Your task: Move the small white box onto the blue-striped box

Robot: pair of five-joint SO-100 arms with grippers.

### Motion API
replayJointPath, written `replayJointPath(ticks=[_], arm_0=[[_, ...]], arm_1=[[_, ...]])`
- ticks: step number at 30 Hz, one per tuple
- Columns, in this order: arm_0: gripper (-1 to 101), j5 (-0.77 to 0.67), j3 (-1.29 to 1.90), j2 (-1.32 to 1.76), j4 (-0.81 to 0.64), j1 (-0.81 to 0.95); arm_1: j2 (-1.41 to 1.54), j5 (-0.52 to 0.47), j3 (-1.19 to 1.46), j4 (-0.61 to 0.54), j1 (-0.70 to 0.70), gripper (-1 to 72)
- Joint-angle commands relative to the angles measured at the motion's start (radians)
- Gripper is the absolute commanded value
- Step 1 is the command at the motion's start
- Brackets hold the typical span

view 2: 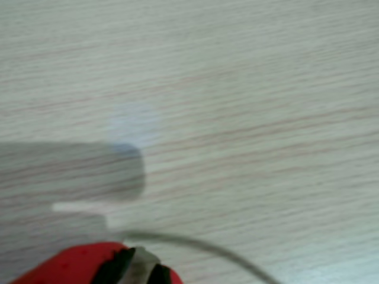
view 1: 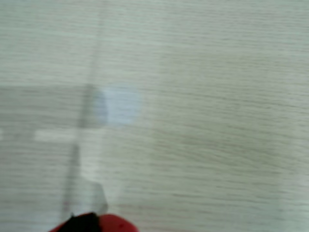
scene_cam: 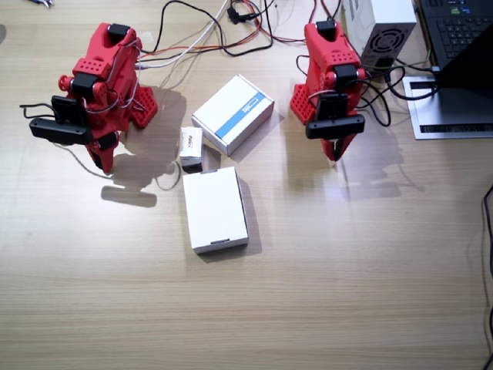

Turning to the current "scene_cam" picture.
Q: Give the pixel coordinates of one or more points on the black webcam on gripper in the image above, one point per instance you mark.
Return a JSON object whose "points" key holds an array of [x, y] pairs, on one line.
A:
{"points": [[335, 125], [58, 131]]}

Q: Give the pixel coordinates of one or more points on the plain white flat box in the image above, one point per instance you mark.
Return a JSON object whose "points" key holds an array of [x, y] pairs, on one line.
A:
{"points": [[213, 208]]}

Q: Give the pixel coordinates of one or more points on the white box with blue stripe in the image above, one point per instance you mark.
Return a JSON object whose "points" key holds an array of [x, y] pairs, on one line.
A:
{"points": [[231, 112]]}

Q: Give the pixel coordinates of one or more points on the red robot arm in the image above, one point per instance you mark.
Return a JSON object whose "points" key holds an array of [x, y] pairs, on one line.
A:
{"points": [[115, 69], [331, 50]]}

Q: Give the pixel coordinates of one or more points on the white power supply unit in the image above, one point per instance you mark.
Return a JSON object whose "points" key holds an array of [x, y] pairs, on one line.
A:
{"points": [[385, 15]]}

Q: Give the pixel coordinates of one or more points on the small white box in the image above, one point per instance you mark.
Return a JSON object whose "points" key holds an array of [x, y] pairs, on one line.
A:
{"points": [[191, 142]]}

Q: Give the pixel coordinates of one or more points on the black laptop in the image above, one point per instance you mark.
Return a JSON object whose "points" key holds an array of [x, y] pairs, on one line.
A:
{"points": [[462, 27]]}

